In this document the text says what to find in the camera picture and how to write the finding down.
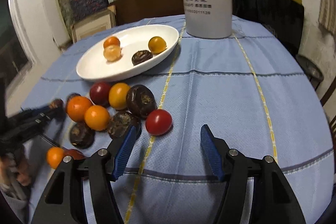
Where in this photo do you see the person's left hand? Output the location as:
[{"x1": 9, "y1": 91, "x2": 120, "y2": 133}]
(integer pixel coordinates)
[{"x1": 1, "y1": 154, "x2": 31, "y2": 186}]

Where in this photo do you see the black round stool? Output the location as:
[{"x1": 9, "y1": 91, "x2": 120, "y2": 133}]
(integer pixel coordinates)
[{"x1": 295, "y1": 54, "x2": 324, "y2": 91}]

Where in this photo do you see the striped curtain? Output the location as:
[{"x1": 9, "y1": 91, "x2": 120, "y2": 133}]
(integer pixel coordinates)
[{"x1": 318, "y1": 0, "x2": 335, "y2": 36}]

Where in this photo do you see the dark brown board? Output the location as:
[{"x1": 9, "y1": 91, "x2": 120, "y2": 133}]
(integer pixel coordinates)
[{"x1": 112, "y1": 0, "x2": 184, "y2": 26}]

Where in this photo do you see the yellow-orange kumquat fruit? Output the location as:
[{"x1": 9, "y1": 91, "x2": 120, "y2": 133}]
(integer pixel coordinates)
[{"x1": 148, "y1": 36, "x2": 167, "y2": 55}]

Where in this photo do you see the large orange tangerine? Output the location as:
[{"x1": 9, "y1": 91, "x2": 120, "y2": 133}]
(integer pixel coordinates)
[{"x1": 66, "y1": 96, "x2": 93, "y2": 123}]

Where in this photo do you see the peeled pale tangerine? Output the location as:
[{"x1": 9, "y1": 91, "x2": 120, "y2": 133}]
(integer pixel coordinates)
[{"x1": 103, "y1": 45, "x2": 121, "y2": 62}]

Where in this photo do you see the yellow-orange cherry tomato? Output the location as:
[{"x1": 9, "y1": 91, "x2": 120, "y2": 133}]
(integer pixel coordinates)
[{"x1": 109, "y1": 83, "x2": 131, "y2": 110}]

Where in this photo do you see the blue checked tablecloth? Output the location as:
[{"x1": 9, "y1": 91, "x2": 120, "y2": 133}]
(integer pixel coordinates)
[{"x1": 20, "y1": 13, "x2": 332, "y2": 224}]

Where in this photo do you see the small orange kumquat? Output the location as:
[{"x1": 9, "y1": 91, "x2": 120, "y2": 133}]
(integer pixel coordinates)
[{"x1": 84, "y1": 105, "x2": 110, "y2": 131}]

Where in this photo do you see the white oval plate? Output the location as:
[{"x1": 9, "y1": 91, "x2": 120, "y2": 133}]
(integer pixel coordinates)
[{"x1": 76, "y1": 24, "x2": 179, "y2": 82}]

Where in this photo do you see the dark red cherry tomato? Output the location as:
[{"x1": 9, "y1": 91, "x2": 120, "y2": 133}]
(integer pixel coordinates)
[{"x1": 89, "y1": 82, "x2": 112, "y2": 106}]

